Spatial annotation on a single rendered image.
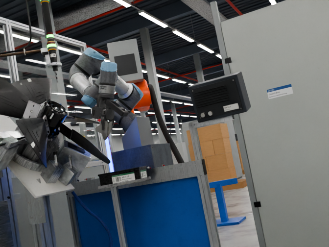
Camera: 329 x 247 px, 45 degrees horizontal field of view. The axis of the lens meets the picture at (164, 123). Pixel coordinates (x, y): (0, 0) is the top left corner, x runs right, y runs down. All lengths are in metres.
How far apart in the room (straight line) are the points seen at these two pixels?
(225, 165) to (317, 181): 6.45
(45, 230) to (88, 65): 0.93
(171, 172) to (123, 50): 4.07
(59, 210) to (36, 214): 1.05
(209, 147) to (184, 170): 7.73
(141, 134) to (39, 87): 0.69
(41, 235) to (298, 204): 2.15
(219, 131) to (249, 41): 6.32
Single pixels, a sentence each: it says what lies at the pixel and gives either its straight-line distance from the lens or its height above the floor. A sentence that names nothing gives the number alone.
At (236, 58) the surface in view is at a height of 1.65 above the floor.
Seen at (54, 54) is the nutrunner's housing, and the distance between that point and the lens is 2.11.
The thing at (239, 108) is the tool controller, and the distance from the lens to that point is 1.96.
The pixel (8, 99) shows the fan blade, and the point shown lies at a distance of 1.93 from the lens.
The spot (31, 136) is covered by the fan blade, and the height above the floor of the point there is 1.07.
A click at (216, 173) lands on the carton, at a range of 9.79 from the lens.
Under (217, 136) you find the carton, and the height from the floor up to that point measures 1.29.
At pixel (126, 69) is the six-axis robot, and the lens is 5.93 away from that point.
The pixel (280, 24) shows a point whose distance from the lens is 3.51.
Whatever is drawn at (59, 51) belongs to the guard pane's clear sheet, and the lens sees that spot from 3.38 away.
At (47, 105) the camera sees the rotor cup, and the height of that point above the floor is 1.24.
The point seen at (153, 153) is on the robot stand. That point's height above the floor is 0.94.
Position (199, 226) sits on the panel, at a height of 0.53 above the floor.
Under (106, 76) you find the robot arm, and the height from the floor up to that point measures 1.31.
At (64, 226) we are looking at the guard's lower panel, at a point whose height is 0.57.
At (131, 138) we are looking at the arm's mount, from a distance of 2.49.
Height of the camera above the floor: 0.87
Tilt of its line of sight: 6 degrees up
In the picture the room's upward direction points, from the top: 11 degrees counter-clockwise
